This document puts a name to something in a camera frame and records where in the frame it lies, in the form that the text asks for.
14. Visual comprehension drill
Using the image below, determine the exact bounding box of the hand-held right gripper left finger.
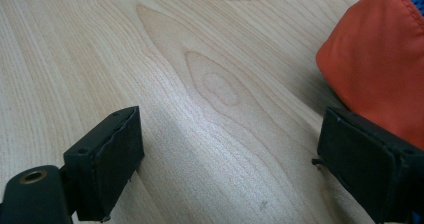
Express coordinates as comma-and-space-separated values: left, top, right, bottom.
62, 105, 146, 223

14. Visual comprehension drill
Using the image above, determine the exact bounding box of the orange cloth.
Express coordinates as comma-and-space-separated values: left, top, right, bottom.
315, 0, 424, 151

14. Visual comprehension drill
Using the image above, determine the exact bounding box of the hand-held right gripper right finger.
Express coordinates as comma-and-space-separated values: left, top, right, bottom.
311, 106, 424, 224

